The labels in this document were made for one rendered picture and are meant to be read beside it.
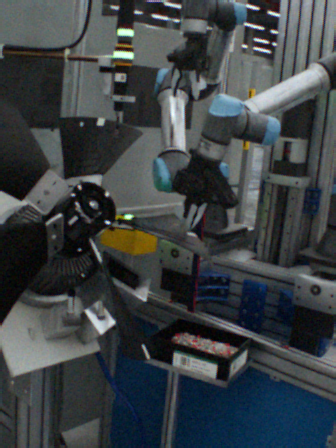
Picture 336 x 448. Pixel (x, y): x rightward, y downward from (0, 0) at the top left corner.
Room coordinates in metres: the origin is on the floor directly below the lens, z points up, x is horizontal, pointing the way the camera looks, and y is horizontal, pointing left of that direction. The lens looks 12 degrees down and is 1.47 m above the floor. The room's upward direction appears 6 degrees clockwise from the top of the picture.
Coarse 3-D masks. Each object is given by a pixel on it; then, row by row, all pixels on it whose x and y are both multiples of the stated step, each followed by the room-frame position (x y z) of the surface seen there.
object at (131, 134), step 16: (64, 128) 1.56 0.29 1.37; (80, 128) 1.56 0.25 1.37; (96, 128) 1.57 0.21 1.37; (112, 128) 1.58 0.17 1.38; (128, 128) 1.59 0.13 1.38; (64, 144) 1.52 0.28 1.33; (80, 144) 1.51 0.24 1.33; (96, 144) 1.51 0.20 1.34; (112, 144) 1.51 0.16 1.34; (128, 144) 1.53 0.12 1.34; (64, 160) 1.48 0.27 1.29; (80, 160) 1.46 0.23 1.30; (96, 160) 1.46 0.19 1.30; (112, 160) 1.46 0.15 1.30; (64, 176) 1.43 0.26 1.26; (80, 176) 1.42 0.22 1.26
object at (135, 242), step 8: (120, 216) 1.91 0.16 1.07; (104, 232) 1.87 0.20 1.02; (112, 232) 1.84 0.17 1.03; (120, 232) 1.82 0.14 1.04; (128, 232) 1.80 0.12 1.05; (136, 232) 1.78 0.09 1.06; (104, 240) 1.87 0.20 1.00; (112, 240) 1.84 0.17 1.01; (120, 240) 1.82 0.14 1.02; (128, 240) 1.79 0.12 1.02; (136, 240) 1.78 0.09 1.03; (144, 240) 1.81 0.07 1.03; (152, 240) 1.83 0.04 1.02; (120, 248) 1.82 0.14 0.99; (128, 248) 1.79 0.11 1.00; (136, 248) 1.78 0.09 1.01; (144, 248) 1.81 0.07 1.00; (152, 248) 1.84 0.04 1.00
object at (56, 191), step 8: (48, 176) 1.31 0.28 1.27; (56, 176) 1.32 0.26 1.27; (40, 184) 1.31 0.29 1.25; (48, 184) 1.31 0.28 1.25; (56, 184) 1.32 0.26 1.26; (64, 184) 1.32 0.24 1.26; (32, 192) 1.31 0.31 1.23; (40, 192) 1.31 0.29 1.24; (56, 192) 1.32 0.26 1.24; (64, 192) 1.32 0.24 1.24; (32, 200) 1.31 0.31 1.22; (48, 200) 1.31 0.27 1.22; (56, 200) 1.32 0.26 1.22; (40, 208) 1.31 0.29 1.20; (48, 208) 1.31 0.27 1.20
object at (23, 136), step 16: (0, 96) 1.32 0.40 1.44; (0, 112) 1.31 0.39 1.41; (16, 112) 1.32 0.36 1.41; (0, 128) 1.29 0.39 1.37; (16, 128) 1.31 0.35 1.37; (0, 144) 1.29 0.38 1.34; (16, 144) 1.30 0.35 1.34; (32, 144) 1.31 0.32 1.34; (0, 160) 1.28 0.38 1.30; (16, 160) 1.29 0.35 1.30; (32, 160) 1.30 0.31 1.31; (48, 160) 1.32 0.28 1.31; (0, 176) 1.28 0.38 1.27; (16, 176) 1.29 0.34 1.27; (32, 176) 1.30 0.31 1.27; (16, 192) 1.29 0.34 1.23
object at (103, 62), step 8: (104, 64) 1.39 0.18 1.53; (112, 64) 1.40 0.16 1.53; (104, 72) 1.39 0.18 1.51; (112, 72) 1.39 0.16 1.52; (104, 80) 1.39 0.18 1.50; (112, 80) 1.40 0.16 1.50; (104, 88) 1.39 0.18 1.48; (112, 88) 1.41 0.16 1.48; (112, 96) 1.37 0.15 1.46; (120, 96) 1.37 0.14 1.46
